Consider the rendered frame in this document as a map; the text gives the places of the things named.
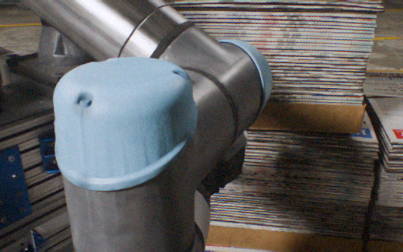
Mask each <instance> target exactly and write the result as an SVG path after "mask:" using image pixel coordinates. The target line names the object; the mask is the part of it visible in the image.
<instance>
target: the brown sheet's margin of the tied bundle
mask: <svg viewBox="0 0 403 252"><path fill-rule="evenodd" d="M365 108H366V104H365V103H364V101H363V100H362V105H351V104H306V103H283V102H267V103H266V105H265V107H264V108H263V109H262V112H261V114H260V116H259V118H258V119H257V120H256V121H255V123H254V124H253V126H252V127H250V128H249V129H250V130H283V131H299V132H332V133H349V134H360V130H361V127H362V121H363V118H364V114H365Z"/></svg>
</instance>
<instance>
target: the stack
mask: <svg viewBox="0 0 403 252"><path fill-rule="evenodd" d="M365 77H366V79H365V80H363V81H364V83H363V84H362V86H363V90H362V94H363V96H362V98H363V101H364V103H365V104H366V108H365V114H364V118H363V121H362V127H361V130H360V134H349V133H332V132H299V131H283V130H265V129H247V130H246V131H247V133H248V144H247V149H246V155H245V160H244V164H243V169H242V171H241V173H240V175H239V176H238V177H237V178H236V179H234V180H233V181H232V182H230V183H228V184H227V185H226V186H225V187H224V188H220V189H219V192H218V193H216V194H214V195H212V196H211V198H210V201H211V208H210V211H211V224H210V225H215V226H223V227H231V228H246V229H254V230H268V231H276V232H289V233H297V234H303V235H317V236H323V237H342V238H349V239H361V235H362V234H363V233H362V232H364V230H363V226H364V229H365V233H366V235H367V242H368V239H369V240H377V241H385V242H401V243H403V68H381V67H367V72H365ZM205 252H277V251H264V250H257V249H250V248H238V247H231V246H219V245H212V244H207V245H206V250H205Z"/></svg>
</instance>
